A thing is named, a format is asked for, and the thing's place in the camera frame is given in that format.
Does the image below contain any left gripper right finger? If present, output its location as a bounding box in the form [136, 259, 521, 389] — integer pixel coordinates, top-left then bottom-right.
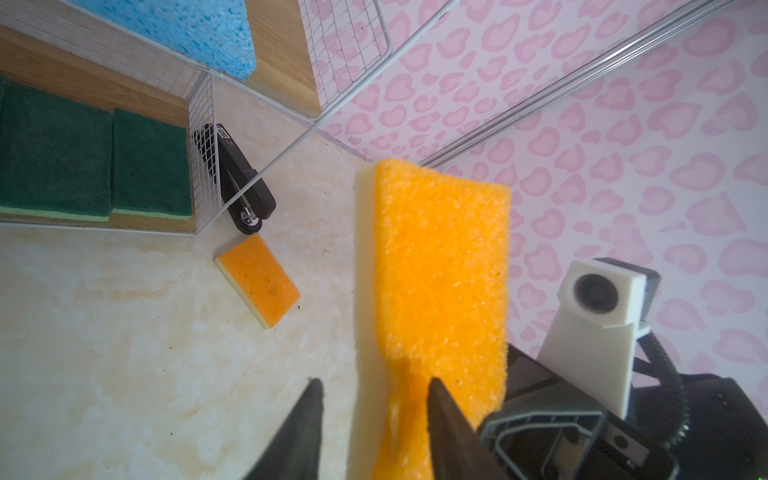
[427, 377, 507, 480]

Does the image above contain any black stapler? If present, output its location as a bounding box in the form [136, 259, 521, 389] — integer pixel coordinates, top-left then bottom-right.
[193, 123, 277, 235]

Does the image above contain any blue sponge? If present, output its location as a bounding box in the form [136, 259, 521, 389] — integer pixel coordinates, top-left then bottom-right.
[74, 0, 257, 81]

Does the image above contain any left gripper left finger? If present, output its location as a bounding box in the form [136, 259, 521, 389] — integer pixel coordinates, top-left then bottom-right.
[244, 378, 324, 480]

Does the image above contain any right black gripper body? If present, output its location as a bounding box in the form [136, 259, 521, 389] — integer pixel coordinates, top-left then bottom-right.
[506, 345, 680, 479]

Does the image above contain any white wire wooden shelf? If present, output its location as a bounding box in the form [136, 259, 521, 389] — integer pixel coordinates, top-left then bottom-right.
[0, 0, 463, 236]

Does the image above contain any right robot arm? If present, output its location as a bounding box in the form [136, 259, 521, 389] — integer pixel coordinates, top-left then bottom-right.
[478, 333, 767, 479]

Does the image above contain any green sponge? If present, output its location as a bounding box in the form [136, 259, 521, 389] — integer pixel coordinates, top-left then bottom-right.
[1, 81, 113, 222]
[112, 109, 193, 221]

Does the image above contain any orange sponge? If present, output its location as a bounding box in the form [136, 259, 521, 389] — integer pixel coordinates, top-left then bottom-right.
[214, 234, 301, 329]
[347, 159, 511, 479]

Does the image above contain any orange sponge back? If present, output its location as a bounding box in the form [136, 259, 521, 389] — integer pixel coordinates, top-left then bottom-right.
[214, 234, 301, 329]

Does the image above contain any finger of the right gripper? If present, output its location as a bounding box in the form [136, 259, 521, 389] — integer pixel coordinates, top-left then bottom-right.
[479, 409, 607, 479]

